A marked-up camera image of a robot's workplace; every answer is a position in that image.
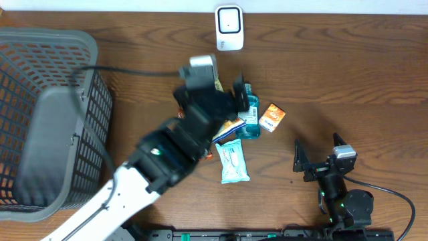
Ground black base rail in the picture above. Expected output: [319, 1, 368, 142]
[142, 226, 395, 241]

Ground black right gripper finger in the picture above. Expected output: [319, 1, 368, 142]
[293, 139, 310, 172]
[333, 133, 347, 147]

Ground yellow wet wipes bag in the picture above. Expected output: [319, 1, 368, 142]
[211, 78, 247, 145]

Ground grey plastic basket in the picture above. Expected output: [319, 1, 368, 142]
[1, 27, 112, 222]

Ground blue mouthwash bottle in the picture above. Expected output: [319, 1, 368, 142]
[236, 83, 261, 139]

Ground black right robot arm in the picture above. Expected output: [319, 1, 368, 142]
[293, 133, 374, 229]

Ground orange small box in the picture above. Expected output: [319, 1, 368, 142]
[259, 103, 286, 133]

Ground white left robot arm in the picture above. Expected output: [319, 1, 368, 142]
[46, 76, 249, 240]

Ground red brown snack bar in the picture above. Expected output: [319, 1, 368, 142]
[177, 108, 213, 160]

